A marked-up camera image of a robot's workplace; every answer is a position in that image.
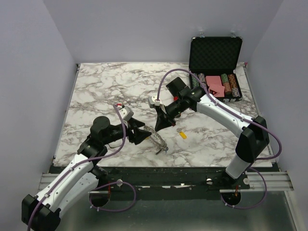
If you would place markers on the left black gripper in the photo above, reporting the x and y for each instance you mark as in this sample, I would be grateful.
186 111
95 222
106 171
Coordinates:
139 134

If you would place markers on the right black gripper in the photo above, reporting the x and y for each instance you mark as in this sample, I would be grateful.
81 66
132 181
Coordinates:
164 121

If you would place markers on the yellow capped key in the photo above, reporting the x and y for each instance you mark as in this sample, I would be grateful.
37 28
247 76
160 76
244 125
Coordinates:
181 133

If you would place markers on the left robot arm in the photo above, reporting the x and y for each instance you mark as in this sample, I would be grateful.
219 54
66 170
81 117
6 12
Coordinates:
44 211

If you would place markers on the pink playing cards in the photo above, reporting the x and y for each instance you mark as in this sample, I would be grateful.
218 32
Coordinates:
215 86

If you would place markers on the black poker chip case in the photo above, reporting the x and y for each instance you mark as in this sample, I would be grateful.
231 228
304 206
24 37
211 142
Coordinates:
215 56

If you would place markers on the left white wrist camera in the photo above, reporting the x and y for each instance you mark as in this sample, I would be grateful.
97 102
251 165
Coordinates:
125 112

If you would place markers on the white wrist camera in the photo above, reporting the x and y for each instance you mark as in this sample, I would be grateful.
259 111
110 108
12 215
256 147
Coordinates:
153 102
125 112

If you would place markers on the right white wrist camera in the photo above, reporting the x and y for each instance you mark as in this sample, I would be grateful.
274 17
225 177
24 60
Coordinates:
153 102

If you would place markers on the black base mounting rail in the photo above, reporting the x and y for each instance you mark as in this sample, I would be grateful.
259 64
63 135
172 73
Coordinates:
166 183

